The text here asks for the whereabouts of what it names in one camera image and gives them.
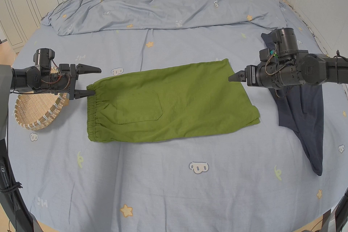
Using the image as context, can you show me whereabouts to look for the pale blue quilt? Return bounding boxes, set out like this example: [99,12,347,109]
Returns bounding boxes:
[41,0,289,36]

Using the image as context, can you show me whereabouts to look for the green shorts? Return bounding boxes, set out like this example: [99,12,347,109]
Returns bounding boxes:
[86,59,261,143]

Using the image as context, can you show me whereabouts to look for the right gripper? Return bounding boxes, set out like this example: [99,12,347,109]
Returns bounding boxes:
[228,64,279,88]

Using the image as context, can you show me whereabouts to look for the dark blue garment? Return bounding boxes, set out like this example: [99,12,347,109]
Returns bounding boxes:
[261,32,326,177]

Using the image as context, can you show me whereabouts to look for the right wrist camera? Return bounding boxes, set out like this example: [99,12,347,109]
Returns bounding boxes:
[259,48,276,63]

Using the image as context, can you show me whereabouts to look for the bed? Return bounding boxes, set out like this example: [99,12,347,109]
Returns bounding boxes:
[0,0,348,232]

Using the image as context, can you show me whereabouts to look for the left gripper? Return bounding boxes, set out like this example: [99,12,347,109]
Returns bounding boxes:
[52,63,102,101]

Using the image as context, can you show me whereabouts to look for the round woven basket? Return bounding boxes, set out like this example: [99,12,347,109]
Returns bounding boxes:
[14,91,68,131]

